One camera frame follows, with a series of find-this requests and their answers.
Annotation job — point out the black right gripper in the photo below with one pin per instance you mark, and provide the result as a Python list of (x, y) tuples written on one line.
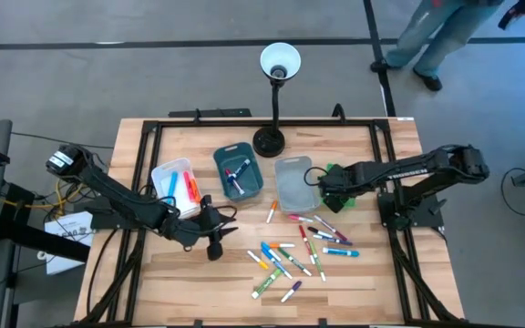
[(342, 182)]

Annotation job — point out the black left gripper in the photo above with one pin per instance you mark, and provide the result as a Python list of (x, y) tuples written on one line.
[(198, 230)]

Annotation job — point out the red Expo whiteboard marker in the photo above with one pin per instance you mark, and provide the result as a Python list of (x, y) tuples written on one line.
[(235, 182)]

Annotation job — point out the orange highlighter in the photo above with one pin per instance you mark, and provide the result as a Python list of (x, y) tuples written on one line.
[(195, 191)]

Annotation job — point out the purple thin marker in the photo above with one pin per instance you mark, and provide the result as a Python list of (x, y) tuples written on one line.
[(331, 228)]

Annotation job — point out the grey plastic bin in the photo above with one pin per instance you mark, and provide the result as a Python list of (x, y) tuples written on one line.
[(292, 191)]

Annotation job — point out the black cap white marker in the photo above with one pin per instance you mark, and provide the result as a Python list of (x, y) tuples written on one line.
[(319, 232)]

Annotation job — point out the pink highlighter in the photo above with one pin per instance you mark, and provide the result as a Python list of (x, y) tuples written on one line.
[(188, 186)]

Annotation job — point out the pink cap white marker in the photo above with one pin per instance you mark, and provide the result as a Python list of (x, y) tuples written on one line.
[(300, 218)]

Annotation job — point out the dark blue thin marker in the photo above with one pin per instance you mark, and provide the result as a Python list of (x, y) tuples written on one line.
[(335, 240)]

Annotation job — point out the dark blue whiteboard marker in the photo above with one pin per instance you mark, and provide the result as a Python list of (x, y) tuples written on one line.
[(243, 166)]

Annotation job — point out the blue highlighter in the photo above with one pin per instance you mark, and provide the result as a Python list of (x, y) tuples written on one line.
[(172, 183)]

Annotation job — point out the light blue thick marker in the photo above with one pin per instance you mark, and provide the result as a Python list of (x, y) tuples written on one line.
[(340, 252)]

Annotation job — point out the green thick marker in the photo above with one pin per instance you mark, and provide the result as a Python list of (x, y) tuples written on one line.
[(266, 283)]

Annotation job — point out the purple cap white marker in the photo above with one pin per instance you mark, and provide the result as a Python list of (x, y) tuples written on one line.
[(291, 291)]

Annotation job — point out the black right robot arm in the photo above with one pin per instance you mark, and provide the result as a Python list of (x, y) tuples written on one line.
[(404, 171)]

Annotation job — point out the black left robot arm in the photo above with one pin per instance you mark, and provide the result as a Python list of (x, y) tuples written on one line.
[(107, 187)]

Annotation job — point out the green mesh plastic basket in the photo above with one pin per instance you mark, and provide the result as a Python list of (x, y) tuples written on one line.
[(331, 169)]

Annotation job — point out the teal plastic bin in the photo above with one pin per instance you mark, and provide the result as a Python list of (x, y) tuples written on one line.
[(244, 189)]

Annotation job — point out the black table clamp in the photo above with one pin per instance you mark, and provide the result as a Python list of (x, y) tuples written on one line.
[(335, 109), (197, 119), (197, 324), (322, 323)]

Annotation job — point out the white plastic bin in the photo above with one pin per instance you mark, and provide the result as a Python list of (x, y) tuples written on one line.
[(178, 168)]

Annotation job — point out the black desk lamp white shade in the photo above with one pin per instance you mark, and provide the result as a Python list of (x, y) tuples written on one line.
[(269, 142)]

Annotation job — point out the white label sticker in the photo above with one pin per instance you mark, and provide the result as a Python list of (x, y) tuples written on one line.
[(406, 119)]

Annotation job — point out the black power strip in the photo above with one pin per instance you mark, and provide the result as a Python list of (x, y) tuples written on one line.
[(212, 113)]

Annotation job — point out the white printed paper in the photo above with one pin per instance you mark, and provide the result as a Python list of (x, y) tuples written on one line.
[(66, 259)]

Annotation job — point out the person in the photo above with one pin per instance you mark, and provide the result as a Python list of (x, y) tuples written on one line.
[(431, 32)]

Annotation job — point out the black metal stand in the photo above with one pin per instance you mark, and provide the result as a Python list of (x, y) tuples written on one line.
[(39, 239)]

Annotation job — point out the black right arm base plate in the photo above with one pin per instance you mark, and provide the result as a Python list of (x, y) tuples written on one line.
[(422, 216)]

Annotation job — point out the black aluminium rig frame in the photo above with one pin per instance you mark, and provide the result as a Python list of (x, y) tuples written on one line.
[(267, 123)]

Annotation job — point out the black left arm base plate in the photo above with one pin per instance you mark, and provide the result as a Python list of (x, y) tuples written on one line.
[(103, 221)]

